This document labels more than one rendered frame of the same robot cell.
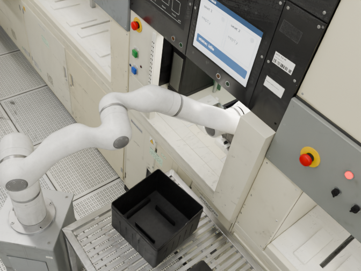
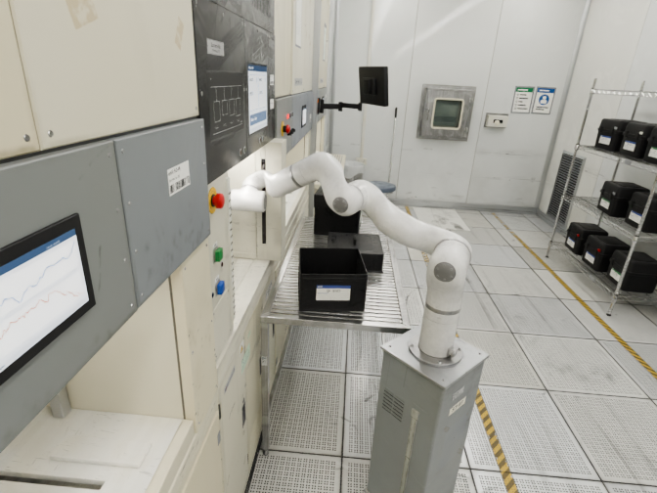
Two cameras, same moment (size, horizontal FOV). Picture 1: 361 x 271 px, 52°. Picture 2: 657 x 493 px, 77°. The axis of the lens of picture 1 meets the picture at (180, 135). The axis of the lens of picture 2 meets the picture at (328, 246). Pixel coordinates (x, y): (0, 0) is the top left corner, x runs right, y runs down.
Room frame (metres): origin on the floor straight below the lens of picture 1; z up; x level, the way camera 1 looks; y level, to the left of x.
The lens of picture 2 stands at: (1.90, 1.24, 1.65)
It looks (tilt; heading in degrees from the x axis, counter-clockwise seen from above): 22 degrees down; 229
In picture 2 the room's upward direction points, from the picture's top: 3 degrees clockwise
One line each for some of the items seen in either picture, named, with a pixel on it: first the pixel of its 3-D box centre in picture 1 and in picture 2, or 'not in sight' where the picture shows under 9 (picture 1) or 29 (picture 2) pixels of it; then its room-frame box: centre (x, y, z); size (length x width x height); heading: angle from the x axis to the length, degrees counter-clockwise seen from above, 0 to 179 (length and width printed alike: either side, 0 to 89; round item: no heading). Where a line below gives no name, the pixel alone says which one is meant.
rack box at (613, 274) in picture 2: not in sight; (633, 270); (-2.03, 0.56, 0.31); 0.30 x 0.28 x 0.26; 44
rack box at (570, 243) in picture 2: not in sight; (585, 239); (-2.52, 0.01, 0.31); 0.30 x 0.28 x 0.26; 44
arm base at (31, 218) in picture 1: (28, 202); (438, 328); (0.78, 0.57, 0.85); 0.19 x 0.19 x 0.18
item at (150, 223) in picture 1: (156, 216); (330, 278); (0.83, 0.04, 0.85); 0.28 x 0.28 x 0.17; 54
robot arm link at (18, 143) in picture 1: (19, 165); (446, 278); (0.81, 0.58, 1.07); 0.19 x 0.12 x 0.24; 25
